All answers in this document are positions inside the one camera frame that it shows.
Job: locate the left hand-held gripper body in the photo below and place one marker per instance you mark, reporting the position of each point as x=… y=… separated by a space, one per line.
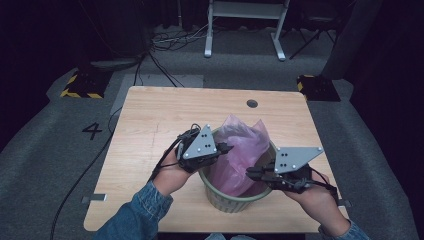
x=200 y=146

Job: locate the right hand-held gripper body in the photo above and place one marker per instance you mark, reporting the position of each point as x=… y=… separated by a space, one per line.
x=293 y=160

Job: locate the pink plastic trash bag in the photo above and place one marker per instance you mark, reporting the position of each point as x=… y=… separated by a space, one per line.
x=240 y=156

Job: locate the green plastic wastebasket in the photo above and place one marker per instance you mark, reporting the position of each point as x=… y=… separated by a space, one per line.
x=230 y=201

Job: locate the person's left hand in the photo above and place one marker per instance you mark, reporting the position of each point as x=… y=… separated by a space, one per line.
x=170 y=176

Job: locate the person's right hand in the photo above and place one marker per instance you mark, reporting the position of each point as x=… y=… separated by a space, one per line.
x=320 y=206

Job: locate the person's legs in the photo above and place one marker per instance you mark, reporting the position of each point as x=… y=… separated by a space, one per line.
x=230 y=237

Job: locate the yellow black striped stand base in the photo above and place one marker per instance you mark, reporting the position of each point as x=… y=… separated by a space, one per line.
x=85 y=85
x=318 y=88

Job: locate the black tripod stand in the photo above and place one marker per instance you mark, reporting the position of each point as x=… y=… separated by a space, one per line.
x=311 y=36

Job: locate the dark grey pillar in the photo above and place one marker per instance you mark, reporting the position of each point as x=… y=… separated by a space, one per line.
x=353 y=36

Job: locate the grey metal table bracket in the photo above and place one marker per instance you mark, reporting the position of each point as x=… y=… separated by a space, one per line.
x=345 y=203
x=95 y=198

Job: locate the white metal desk frame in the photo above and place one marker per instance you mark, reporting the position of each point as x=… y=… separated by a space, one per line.
x=245 y=10

